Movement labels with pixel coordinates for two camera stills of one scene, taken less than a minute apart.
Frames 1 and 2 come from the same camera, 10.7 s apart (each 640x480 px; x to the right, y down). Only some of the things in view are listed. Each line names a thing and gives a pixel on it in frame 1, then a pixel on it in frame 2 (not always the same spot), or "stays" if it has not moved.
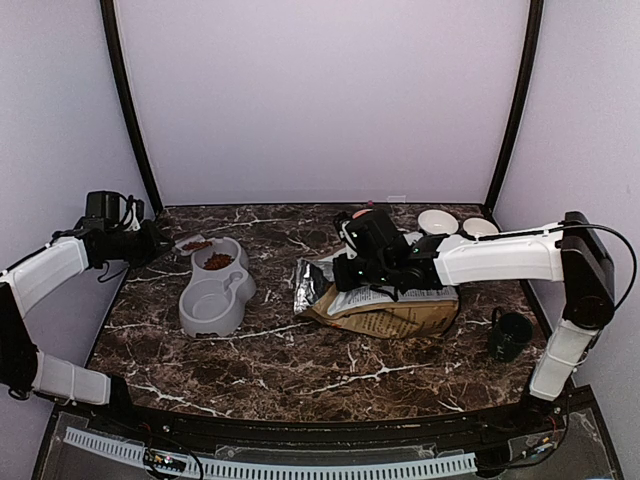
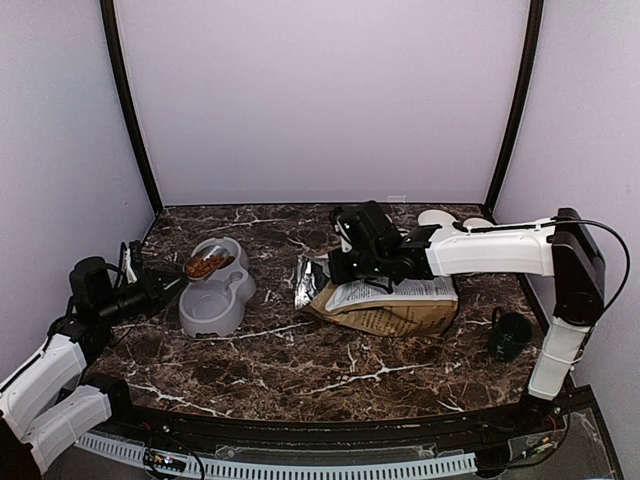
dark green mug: [509, 333] stays
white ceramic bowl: [438, 222] stays
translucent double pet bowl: [212, 302] stays
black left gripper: [152, 245] to [154, 292]
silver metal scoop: [192, 243] to [207, 261]
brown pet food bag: [371, 310] stays
